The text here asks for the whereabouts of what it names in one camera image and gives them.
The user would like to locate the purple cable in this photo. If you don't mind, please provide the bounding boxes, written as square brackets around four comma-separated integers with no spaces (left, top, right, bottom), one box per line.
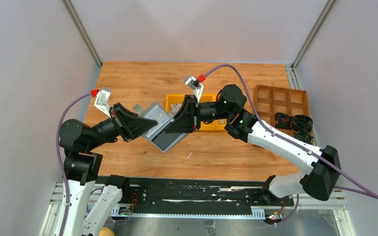
[198,64,378,225]
[56,89,99,236]

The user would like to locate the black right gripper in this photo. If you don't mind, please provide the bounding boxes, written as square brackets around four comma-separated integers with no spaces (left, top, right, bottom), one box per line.
[165,96,232,135]

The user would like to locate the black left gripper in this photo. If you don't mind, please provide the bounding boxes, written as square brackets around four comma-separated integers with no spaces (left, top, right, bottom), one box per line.
[87,101,158,150]

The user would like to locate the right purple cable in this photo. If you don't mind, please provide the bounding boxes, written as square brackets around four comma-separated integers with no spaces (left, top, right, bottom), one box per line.
[198,64,378,225]

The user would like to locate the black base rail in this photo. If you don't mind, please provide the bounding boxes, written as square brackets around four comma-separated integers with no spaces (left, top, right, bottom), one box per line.
[123,177,295,216]

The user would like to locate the yellow plastic bin row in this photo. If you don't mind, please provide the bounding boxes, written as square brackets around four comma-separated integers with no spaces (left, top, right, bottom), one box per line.
[181,98,229,124]

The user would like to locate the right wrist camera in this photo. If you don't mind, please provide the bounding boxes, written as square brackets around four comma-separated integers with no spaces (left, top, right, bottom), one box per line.
[184,75,204,102]

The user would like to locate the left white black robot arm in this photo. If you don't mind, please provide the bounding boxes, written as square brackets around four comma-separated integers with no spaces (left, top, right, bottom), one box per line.
[56,103,158,236]

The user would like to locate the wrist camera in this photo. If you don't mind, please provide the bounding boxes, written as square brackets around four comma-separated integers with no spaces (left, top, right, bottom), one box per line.
[94,87,111,118]
[184,75,204,102]

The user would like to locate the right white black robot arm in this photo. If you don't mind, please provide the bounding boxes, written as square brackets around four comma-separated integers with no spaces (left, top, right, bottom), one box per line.
[165,84,341,205]

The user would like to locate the cards in yellow bin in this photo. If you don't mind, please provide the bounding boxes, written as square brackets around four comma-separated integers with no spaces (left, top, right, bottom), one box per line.
[169,103,182,116]

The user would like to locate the wooden compartment tray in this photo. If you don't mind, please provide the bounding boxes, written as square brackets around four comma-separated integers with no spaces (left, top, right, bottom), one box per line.
[253,85,311,137]

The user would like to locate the green patterned rolled tie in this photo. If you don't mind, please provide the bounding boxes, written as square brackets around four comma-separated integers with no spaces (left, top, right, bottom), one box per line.
[294,131,314,145]

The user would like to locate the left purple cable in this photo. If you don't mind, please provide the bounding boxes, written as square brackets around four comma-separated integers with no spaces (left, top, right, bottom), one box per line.
[56,89,99,236]

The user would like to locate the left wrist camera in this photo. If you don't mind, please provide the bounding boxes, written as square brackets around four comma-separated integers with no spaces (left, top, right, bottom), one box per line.
[94,87,111,118]

